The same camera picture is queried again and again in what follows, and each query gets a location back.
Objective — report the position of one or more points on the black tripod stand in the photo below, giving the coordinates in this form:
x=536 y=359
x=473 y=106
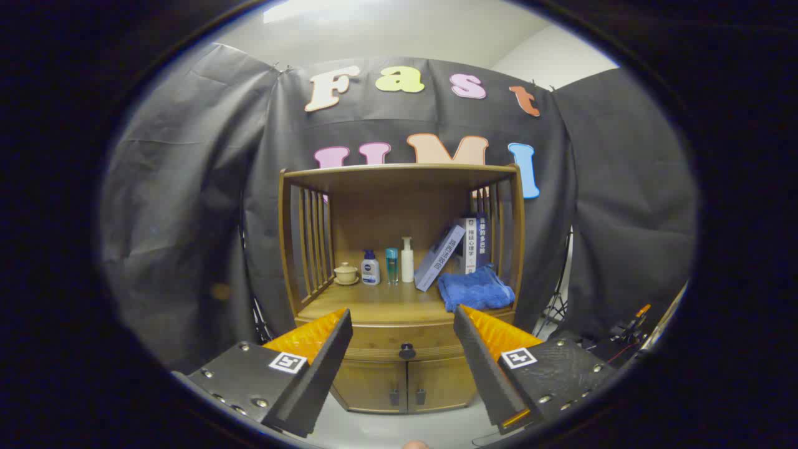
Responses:
x=557 y=308
x=260 y=324

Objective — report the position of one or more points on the white bottle with blue cap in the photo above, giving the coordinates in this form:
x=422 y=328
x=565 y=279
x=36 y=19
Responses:
x=370 y=273

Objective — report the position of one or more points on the clear teal bottle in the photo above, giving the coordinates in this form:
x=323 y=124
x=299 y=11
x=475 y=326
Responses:
x=391 y=262

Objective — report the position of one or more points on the black stand with orange clip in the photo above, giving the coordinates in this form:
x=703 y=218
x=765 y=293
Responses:
x=633 y=324

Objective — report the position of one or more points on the blue towel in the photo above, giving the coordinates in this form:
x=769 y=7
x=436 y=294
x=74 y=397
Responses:
x=474 y=290

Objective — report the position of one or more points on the black backdrop cloth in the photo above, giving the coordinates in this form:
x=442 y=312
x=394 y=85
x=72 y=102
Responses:
x=187 y=218

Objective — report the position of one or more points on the wooden cabinet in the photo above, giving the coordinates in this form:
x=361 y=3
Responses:
x=386 y=206

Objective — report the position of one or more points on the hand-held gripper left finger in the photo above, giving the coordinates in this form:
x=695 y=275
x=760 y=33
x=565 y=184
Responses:
x=318 y=374

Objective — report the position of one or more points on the beige lidded teacup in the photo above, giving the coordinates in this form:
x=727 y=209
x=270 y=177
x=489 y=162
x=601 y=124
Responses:
x=346 y=273

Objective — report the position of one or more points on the dark blue book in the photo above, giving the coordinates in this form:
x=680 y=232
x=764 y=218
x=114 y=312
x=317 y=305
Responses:
x=482 y=240

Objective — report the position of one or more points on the white book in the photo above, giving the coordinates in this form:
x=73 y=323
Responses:
x=471 y=249

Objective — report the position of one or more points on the pale grey book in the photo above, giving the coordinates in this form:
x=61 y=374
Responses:
x=439 y=259

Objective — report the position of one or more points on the wooden cabinet door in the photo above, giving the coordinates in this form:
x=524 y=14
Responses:
x=371 y=386
x=439 y=383

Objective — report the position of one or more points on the white pump bottle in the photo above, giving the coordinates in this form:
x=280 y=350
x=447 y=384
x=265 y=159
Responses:
x=407 y=265

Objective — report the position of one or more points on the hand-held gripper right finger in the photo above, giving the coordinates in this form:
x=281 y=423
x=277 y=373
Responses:
x=486 y=374

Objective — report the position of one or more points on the wooden countertop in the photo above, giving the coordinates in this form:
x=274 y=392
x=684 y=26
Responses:
x=386 y=302

